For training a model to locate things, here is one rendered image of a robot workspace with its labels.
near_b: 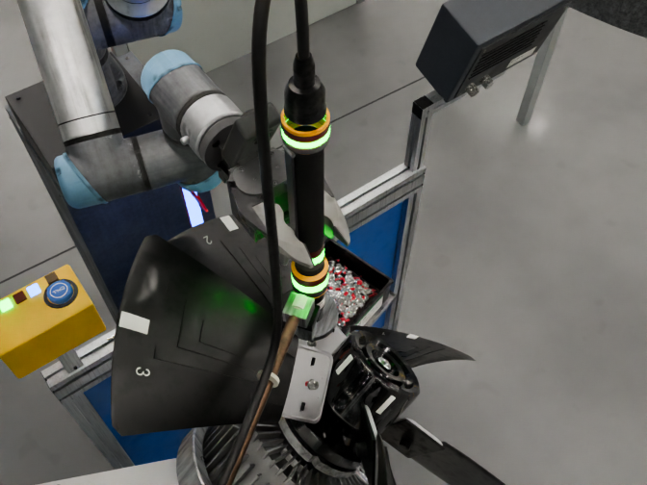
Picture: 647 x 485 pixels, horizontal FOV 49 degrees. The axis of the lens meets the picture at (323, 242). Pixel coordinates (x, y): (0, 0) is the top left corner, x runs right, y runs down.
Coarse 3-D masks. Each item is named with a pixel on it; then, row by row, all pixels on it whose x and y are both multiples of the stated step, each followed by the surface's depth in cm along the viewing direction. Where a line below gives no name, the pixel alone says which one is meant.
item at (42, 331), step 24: (24, 288) 116; (72, 288) 116; (0, 312) 114; (24, 312) 114; (48, 312) 114; (72, 312) 114; (96, 312) 117; (0, 336) 111; (24, 336) 111; (48, 336) 113; (72, 336) 117; (24, 360) 114; (48, 360) 118
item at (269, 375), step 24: (264, 0) 44; (264, 24) 45; (264, 48) 46; (264, 72) 47; (264, 96) 49; (264, 120) 50; (264, 144) 52; (264, 168) 54; (264, 192) 57; (264, 384) 75; (240, 432) 72
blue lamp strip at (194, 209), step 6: (186, 192) 114; (186, 198) 116; (192, 198) 116; (192, 204) 117; (192, 210) 119; (198, 210) 120; (192, 216) 120; (198, 216) 121; (192, 222) 121; (198, 222) 122
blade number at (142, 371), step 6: (132, 366) 72; (138, 366) 72; (144, 366) 73; (150, 366) 73; (132, 372) 71; (138, 372) 72; (144, 372) 72; (150, 372) 73; (132, 378) 71; (138, 378) 72; (144, 378) 72; (150, 378) 73
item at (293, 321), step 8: (288, 320) 81; (296, 320) 81; (288, 328) 80; (296, 328) 81; (288, 336) 80; (280, 344) 79; (288, 344) 79; (280, 352) 78; (280, 360) 78; (272, 384) 77; (264, 400) 75; (256, 416) 74; (256, 424) 74; (248, 432) 73; (248, 440) 73; (240, 456) 72; (240, 464) 72; (232, 472) 71; (232, 480) 71
